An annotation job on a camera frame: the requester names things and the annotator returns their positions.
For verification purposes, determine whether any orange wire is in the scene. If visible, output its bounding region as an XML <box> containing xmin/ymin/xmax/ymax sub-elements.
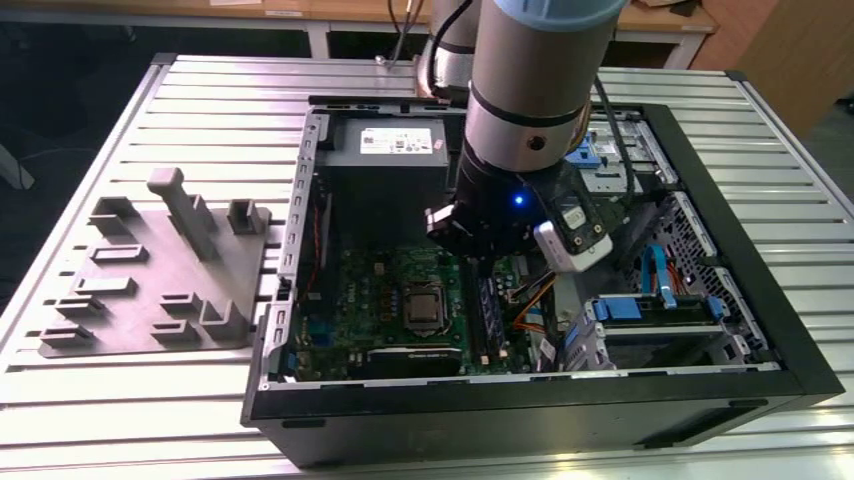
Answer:
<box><xmin>511</xmin><ymin>287</ymin><xmax>558</xmax><ymax>334</ymax></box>

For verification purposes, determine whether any silver CPU in socket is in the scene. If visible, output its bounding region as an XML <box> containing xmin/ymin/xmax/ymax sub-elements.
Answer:
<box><xmin>399</xmin><ymin>282</ymin><xmax>450</xmax><ymax>336</ymax></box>

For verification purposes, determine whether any loose cable with metal plug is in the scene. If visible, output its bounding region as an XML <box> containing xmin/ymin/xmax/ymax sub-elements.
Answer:
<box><xmin>372</xmin><ymin>0</ymin><xmax>419</xmax><ymax>69</ymax></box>

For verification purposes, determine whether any silver drive cage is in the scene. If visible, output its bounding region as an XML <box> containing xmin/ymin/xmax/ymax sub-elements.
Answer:
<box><xmin>564</xmin><ymin>112</ymin><xmax>672</xmax><ymax>227</ymax></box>

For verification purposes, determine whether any grey parts rack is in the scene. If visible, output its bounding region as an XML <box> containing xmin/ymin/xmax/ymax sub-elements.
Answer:
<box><xmin>36</xmin><ymin>167</ymin><xmax>276</xmax><ymax>359</ymax></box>

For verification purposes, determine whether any blue flat wire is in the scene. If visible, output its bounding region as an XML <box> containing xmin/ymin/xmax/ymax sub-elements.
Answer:
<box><xmin>640</xmin><ymin>244</ymin><xmax>679</xmax><ymax>308</ymax></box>

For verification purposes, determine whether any black wire bundle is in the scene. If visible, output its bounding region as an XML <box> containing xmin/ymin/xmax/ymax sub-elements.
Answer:
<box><xmin>510</xmin><ymin>267</ymin><xmax>560</xmax><ymax>304</ymax></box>

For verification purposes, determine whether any wooden desk white frame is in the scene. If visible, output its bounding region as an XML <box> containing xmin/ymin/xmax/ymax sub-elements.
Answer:
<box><xmin>185</xmin><ymin>0</ymin><xmax>722</xmax><ymax>71</ymax></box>

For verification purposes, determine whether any large blue disk carrier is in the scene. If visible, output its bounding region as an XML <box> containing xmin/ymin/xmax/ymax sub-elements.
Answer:
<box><xmin>564</xmin><ymin>133</ymin><xmax>604</xmax><ymax>172</ymax></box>

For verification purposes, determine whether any black open PC case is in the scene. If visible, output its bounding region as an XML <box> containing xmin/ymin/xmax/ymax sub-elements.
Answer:
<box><xmin>237</xmin><ymin>94</ymin><xmax>847</xmax><ymax>469</ymax></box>

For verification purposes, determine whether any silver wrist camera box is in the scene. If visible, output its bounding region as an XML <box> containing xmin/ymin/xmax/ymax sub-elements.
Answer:
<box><xmin>531</xmin><ymin>196</ymin><xmax>615</xmax><ymax>275</ymax></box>

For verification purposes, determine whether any green motherboard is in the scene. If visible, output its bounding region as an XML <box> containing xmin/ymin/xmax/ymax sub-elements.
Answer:
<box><xmin>285</xmin><ymin>244</ymin><xmax>535</xmax><ymax>379</ymax></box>

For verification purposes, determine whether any grey power supply unit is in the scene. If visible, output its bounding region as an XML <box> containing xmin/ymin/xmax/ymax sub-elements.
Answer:
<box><xmin>312</xmin><ymin>117</ymin><xmax>468</xmax><ymax>251</ymax></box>

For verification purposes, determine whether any black graphics card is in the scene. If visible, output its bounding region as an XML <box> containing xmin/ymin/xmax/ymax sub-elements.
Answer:
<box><xmin>349</xmin><ymin>347</ymin><xmax>466</xmax><ymax>380</ymax></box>

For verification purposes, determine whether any black camera cable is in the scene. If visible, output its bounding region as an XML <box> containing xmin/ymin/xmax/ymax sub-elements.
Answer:
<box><xmin>588</xmin><ymin>78</ymin><xmax>643</xmax><ymax>217</ymax></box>

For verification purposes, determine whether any red wire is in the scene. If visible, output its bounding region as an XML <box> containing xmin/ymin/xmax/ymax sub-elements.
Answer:
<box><xmin>307</xmin><ymin>199</ymin><xmax>331</xmax><ymax>304</ymax></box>

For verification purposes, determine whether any wooden cabinet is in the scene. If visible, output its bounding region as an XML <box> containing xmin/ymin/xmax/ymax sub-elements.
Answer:
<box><xmin>692</xmin><ymin>0</ymin><xmax>854</xmax><ymax>137</ymax></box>

